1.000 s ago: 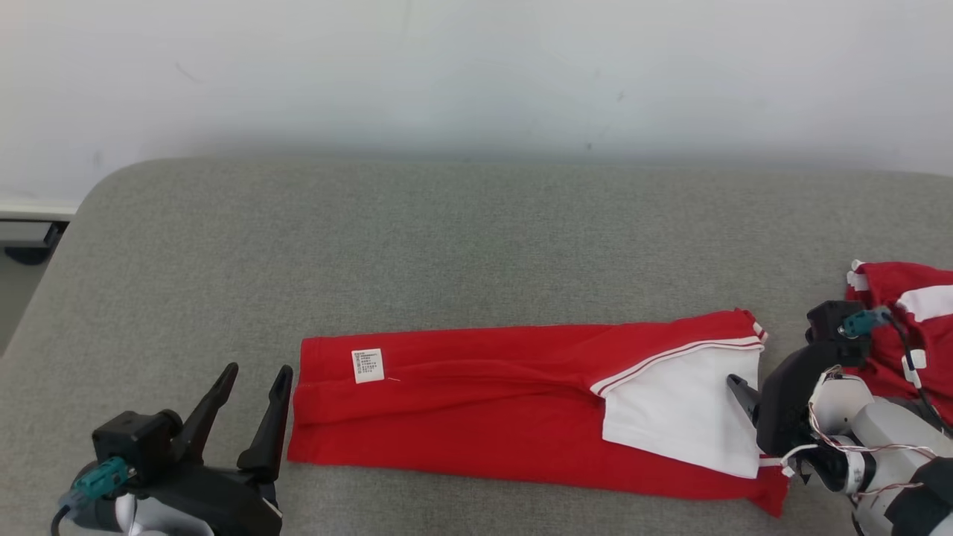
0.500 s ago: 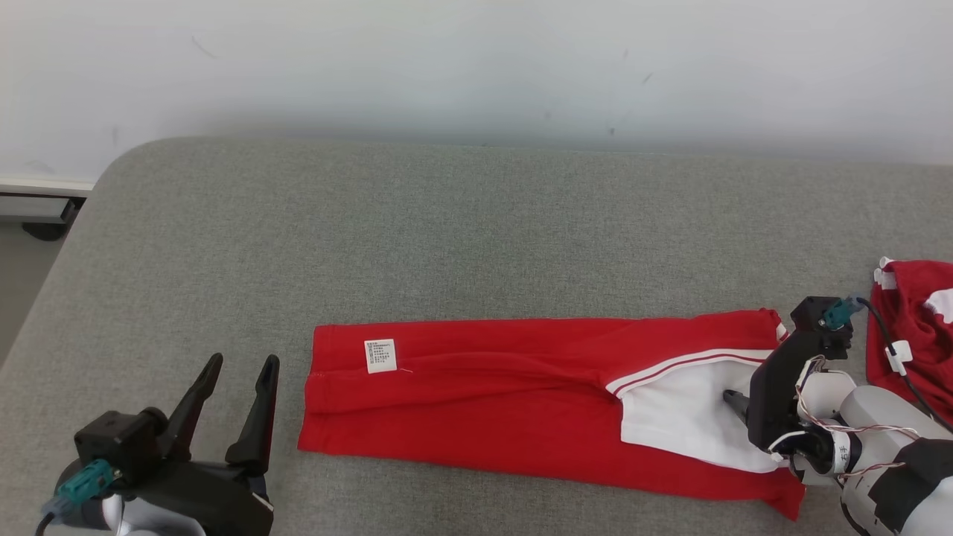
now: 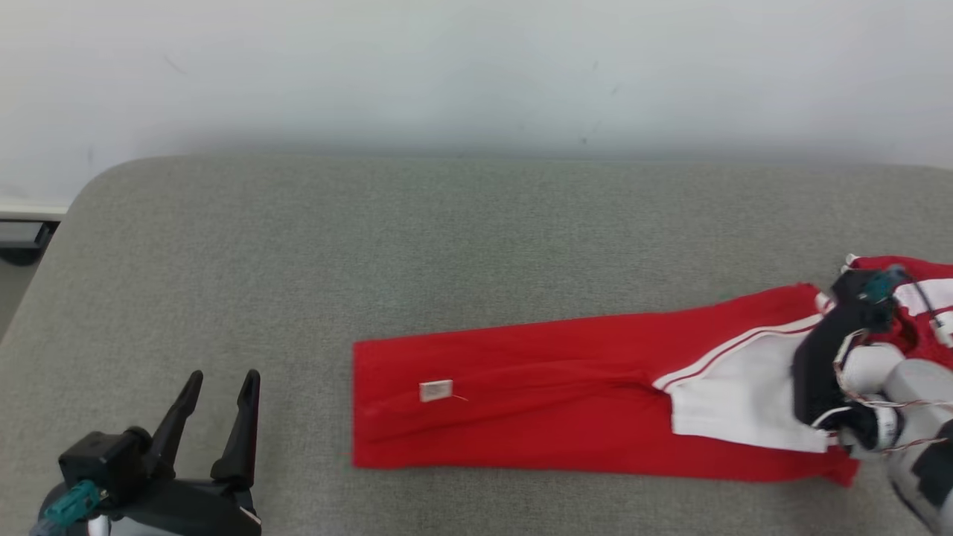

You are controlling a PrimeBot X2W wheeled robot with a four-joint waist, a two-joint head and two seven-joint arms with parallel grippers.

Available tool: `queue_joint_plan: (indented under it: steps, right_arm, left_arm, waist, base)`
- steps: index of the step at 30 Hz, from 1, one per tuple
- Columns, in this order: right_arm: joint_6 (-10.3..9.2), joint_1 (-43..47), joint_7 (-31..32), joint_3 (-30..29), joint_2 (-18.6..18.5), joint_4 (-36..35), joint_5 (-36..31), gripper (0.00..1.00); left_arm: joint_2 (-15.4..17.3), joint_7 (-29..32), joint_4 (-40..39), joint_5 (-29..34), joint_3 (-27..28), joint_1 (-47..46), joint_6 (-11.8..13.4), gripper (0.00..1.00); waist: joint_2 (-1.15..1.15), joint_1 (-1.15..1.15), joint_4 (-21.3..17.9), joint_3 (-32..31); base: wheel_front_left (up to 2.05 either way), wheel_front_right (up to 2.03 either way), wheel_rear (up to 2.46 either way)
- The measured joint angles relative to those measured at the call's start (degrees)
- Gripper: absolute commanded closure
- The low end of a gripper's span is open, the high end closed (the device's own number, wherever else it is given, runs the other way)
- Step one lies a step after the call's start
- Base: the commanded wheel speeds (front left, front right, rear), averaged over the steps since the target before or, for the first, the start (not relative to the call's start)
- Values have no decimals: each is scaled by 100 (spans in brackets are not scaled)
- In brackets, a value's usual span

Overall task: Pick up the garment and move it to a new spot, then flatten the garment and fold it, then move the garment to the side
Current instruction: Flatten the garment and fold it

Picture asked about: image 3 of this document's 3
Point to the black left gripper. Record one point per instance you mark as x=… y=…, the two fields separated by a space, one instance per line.
x=193 y=514

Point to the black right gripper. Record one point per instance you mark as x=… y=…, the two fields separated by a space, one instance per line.
x=815 y=365

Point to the red shorts white waistband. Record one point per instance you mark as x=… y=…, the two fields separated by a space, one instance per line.
x=927 y=327

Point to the red shirt white sleeves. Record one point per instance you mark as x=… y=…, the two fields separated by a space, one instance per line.
x=558 y=394

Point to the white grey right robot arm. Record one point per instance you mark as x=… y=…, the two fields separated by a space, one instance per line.
x=916 y=417

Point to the grey fabric sofa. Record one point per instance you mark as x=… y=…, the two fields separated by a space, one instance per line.
x=372 y=246

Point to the dark grey furniture base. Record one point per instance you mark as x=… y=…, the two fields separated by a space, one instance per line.
x=22 y=242

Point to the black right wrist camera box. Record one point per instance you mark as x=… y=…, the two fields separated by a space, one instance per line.
x=852 y=286

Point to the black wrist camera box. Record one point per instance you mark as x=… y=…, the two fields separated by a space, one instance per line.
x=852 y=286
x=104 y=461

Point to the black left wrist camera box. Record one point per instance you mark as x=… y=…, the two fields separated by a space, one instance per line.
x=104 y=461

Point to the teal right camera connector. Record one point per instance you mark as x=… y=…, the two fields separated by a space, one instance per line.
x=884 y=281

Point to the teal camera connector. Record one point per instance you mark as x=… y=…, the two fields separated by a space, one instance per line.
x=884 y=281
x=74 y=505

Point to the teal left camera connector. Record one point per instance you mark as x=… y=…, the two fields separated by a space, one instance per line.
x=74 y=505

